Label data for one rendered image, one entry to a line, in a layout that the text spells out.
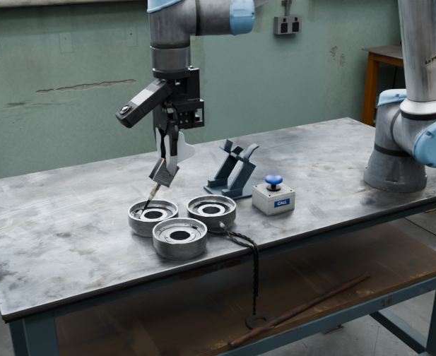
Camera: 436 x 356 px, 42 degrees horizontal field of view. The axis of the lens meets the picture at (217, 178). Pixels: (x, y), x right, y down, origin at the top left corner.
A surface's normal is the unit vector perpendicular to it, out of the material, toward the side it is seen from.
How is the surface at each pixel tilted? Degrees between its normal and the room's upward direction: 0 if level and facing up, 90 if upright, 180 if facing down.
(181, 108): 90
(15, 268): 0
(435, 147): 97
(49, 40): 90
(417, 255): 0
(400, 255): 0
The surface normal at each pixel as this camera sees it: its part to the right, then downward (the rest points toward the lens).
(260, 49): 0.46, 0.34
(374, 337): -0.01, -0.92
